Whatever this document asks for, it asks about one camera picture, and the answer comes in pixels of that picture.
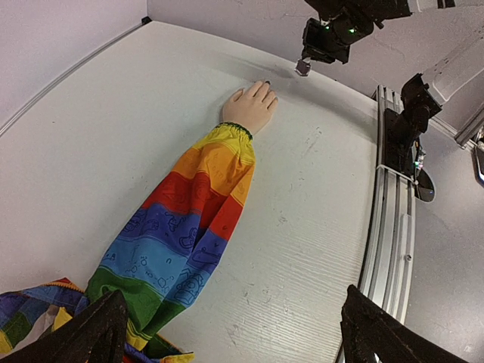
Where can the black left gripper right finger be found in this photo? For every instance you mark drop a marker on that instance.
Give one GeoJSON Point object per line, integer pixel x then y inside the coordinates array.
{"type": "Point", "coordinates": [370, 334]}

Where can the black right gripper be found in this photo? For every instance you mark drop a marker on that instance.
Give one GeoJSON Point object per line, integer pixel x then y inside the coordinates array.
{"type": "Point", "coordinates": [343, 23]}

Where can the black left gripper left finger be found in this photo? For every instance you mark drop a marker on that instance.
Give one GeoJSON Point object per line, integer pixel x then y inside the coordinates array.
{"type": "Point", "coordinates": [97, 334]}

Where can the purple nail polish bottle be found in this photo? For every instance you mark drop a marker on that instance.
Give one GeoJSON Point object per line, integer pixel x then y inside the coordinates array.
{"type": "Point", "coordinates": [303, 67]}

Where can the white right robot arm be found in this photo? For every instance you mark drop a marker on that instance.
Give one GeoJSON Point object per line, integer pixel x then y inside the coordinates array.
{"type": "Point", "coordinates": [403, 47]}

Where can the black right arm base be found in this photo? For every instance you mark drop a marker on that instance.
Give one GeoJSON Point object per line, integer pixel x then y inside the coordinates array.
{"type": "Point", "coordinates": [402, 130]}

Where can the rainbow striped jacket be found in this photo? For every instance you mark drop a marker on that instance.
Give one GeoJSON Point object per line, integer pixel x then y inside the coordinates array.
{"type": "Point", "coordinates": [164, 256]}

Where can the mannequin hand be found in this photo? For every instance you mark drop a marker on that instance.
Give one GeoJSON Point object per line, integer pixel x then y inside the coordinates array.
{"type": "Point", "coordinates": [251, 108]}

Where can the aluminium front rail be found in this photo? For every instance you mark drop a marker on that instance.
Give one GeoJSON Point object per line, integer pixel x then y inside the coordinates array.
{"type": "Point", "coordinates": [387, 267]}

